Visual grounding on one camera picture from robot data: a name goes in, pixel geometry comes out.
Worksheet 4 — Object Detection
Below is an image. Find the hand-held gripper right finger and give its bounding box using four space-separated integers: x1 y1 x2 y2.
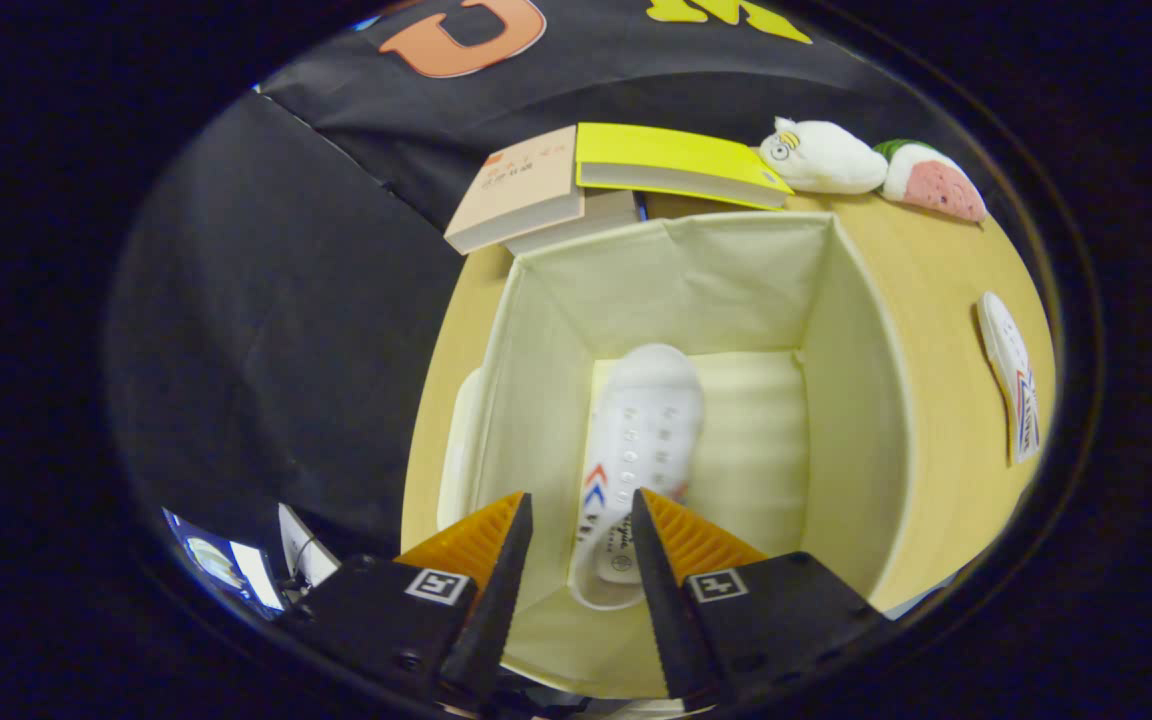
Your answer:
630 488 889 709

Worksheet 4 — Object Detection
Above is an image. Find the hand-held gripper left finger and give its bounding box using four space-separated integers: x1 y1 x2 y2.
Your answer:
281 490 535 713

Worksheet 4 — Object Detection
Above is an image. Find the white canvas shoe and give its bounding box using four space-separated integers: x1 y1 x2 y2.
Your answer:
568 343 707 611
976 290 1042 466

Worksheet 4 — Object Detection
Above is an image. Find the cream fabric storage box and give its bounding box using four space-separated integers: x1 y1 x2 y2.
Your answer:
436 210 912 701

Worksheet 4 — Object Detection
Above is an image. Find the white printed sheet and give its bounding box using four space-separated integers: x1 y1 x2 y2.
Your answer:
278 503 342 591

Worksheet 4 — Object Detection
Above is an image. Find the lit display screen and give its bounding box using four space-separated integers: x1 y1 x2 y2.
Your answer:
164 508 284 619

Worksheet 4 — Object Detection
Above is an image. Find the black backdrop cloth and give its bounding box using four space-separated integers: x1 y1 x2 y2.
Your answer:
106 0 997 561

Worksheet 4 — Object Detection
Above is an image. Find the grey book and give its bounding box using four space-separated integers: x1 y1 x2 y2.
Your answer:
504 188 649 257

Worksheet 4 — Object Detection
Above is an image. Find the beige book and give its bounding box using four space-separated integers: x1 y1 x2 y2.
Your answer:
443 125 587 256

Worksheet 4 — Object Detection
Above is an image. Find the yellow book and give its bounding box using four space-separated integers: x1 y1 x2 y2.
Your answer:
574 122 795 211

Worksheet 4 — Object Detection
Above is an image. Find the white plush toy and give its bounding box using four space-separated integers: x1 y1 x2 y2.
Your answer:
758 116 889 196

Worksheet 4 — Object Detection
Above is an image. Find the watermelon slice plush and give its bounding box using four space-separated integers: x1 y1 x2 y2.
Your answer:
874 138 989 223

